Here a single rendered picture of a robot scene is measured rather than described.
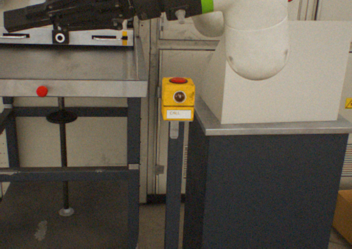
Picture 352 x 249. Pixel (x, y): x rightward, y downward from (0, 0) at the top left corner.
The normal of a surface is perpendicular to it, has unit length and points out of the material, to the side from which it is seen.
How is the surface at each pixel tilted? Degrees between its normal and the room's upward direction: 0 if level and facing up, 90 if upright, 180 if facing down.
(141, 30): 90
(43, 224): 0
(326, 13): 90
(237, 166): 90
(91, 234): 0
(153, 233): 0
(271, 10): 105
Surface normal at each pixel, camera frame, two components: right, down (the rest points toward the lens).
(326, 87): 0.18, 0.35
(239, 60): -0.65, 0.47
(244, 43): -0.46, 0.55
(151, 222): 0.04, -0.94
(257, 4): 0.00, 0.67
